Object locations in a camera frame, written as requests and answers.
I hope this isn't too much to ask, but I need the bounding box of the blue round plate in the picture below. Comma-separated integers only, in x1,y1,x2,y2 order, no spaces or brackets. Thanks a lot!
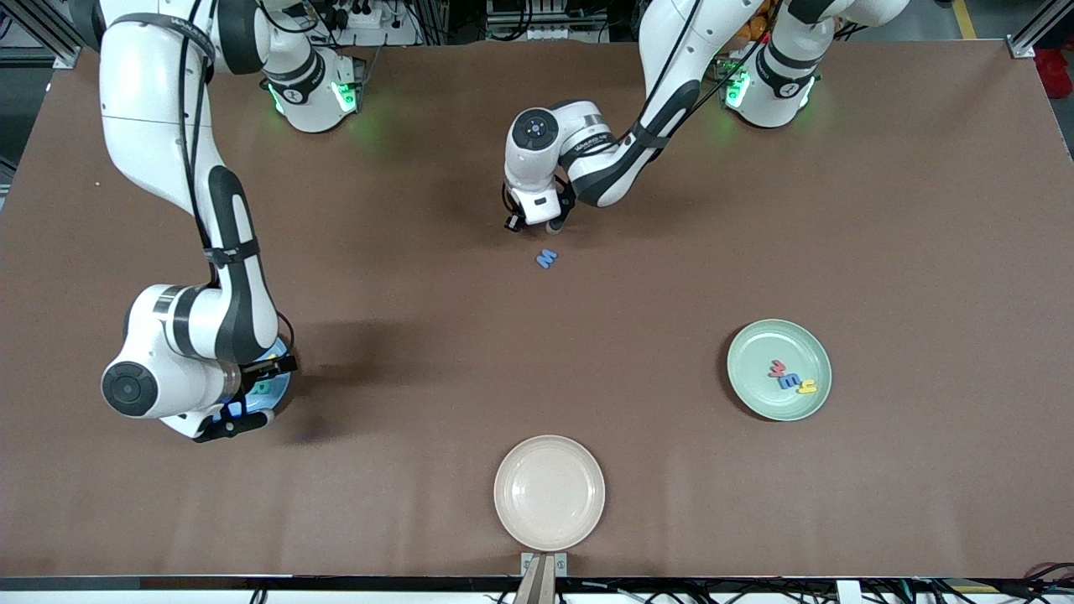
214,336,293,422

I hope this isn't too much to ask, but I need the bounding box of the beige round plate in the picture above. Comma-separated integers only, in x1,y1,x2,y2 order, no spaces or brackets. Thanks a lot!
493,435,606,553

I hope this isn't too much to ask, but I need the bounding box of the green round plate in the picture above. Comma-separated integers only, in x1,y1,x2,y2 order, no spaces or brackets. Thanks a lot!
727,319,833,422

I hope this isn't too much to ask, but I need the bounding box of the aluminium profile beam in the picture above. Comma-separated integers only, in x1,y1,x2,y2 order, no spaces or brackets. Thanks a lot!
513,557,558,604

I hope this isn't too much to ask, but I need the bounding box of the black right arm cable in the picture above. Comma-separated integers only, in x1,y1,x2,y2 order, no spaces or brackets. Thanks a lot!
172,0,295,353

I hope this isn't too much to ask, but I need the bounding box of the grey metal bracket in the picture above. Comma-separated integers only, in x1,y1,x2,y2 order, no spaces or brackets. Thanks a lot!
520,551,569,580

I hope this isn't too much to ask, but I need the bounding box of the aluminium frame post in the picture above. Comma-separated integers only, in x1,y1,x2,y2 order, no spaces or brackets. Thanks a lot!
0,0,85,70
1007,0,1074,60

